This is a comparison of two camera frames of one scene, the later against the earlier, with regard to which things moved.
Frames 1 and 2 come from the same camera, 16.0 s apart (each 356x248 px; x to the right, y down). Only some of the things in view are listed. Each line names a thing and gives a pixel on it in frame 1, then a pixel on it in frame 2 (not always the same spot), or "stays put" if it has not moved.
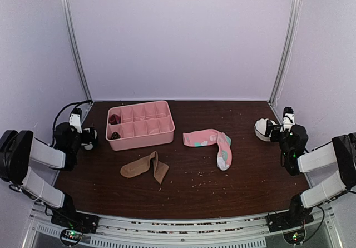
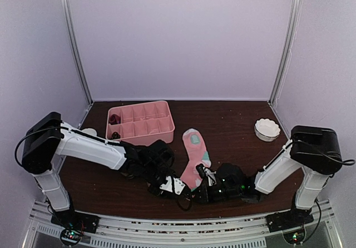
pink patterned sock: (207, 137) → (196, 145)
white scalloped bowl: (260, 129) stays put
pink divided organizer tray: (142, 125) stays put
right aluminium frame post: (289, 45) stays put
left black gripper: (86, 139) → (164, 193)
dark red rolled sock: (114, 119) stays put
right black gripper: (270, 126) → (205, 196)
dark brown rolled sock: (115, 135) stays put
